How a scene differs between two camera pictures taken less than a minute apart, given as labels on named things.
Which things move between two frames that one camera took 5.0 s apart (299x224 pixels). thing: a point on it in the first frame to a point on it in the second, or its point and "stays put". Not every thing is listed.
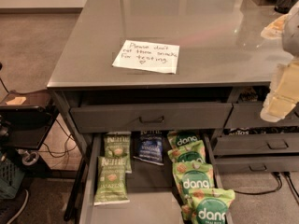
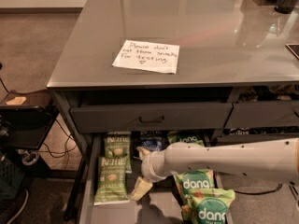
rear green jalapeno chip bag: x=118 y=145 stays put
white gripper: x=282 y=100 to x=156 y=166
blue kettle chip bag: x=149 y=146 stays put
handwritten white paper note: x=148 y=56 stays put
